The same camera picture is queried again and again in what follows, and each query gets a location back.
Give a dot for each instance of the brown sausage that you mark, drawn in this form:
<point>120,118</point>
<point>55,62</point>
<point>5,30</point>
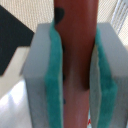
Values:
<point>76,21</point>

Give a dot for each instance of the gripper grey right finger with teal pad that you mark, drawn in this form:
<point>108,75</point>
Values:
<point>108,80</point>

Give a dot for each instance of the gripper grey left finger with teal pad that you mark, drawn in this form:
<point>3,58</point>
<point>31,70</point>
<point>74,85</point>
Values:
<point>43,76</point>

